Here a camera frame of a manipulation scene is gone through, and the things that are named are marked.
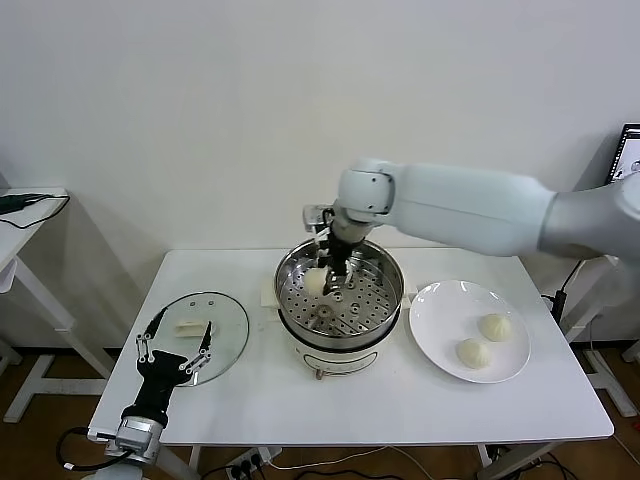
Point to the white table leg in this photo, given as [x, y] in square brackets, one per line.
[484, 460]
[195, 462]

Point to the white round plate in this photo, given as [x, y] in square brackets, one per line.
[435, 320]

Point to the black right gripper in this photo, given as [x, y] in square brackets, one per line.
[337, 257]

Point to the white steamed baozi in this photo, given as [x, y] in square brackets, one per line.
[315, 282]
[474, 352]
[495, 327]

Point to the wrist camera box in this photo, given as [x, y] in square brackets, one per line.
[317, 217]
[102, 435]

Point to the black power adapter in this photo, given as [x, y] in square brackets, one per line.
[561, 302]

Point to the green handheld device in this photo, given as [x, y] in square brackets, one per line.
[15, 202]

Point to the stainless steel steamer basket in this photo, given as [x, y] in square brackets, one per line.
[370, 312]

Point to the white electric cooker base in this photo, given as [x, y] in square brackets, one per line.
[340, 357]

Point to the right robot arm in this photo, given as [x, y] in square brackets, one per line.
[475, 205]

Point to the white power strip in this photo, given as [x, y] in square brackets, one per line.
[250, 462]

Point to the grey open laptop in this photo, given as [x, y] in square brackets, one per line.
[625, 150]

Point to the round glass pot lid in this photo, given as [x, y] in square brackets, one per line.
[230, 320]

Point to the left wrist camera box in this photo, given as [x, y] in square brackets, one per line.
[102, 435]

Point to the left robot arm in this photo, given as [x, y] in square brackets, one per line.
[137, 437]

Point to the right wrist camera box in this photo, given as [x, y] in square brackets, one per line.
[317, 217]

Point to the white side table with laptop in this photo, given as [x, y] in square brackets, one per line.
[627, 275]

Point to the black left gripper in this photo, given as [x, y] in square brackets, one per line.
[160, 372]

